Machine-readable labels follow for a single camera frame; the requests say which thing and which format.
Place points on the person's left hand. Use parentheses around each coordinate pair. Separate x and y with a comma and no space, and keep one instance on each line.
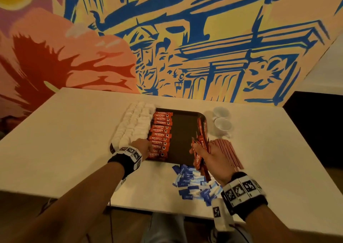
(142,146)

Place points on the person's right hand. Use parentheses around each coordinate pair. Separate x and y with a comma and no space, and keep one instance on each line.
(217,165)

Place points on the bundle of red stir sticks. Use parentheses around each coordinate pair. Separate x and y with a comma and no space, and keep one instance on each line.
(230,151)

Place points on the row of red Nescafe sachets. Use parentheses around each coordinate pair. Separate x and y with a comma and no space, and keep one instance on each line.
(161,135)

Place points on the row of tea bags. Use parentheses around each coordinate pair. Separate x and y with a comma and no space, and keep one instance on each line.
(134,125)

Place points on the pile of blue sugar sachets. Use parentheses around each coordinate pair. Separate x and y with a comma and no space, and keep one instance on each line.
(195,184)

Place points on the dark brown tray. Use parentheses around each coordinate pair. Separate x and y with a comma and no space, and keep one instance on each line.
(185,130)

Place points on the person's right forearm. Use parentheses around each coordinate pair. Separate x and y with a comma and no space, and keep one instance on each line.
(273,227)

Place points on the person's left forearm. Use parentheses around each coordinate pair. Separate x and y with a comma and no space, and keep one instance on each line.
(69,208)

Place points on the black left wristband with markers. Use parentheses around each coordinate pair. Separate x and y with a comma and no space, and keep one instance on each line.
(126,162)

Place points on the black wristband with markers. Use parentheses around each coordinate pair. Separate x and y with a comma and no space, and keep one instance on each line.
(244,194)
(126,162)

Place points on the black right wristband with markers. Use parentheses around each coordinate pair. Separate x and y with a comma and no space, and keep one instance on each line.
(244,194)

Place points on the small white cup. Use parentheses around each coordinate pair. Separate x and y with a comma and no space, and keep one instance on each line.
(223,125)
(221,112)

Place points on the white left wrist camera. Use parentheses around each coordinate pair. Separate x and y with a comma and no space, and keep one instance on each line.
(119,185)

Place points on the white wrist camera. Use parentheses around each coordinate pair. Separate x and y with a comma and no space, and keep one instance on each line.
(219,213)
(119,185)

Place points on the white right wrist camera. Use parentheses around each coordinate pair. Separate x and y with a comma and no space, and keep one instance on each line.
(219,213)

